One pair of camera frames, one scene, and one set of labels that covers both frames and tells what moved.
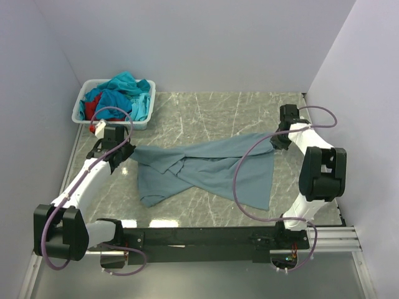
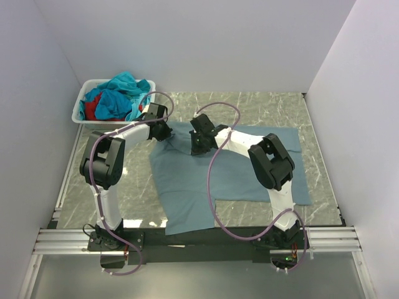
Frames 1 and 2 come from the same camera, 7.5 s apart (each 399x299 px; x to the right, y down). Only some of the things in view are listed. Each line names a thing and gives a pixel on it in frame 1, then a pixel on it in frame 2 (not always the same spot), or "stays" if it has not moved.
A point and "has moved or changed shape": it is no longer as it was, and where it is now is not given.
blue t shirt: (111, 104) stays
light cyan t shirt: (140, 109) stays
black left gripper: (129, 151) → (166, 133)
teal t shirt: (126, 83) stays
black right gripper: (277, 143) → (196, 151)
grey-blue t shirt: (210, 166) has moved or changed shape
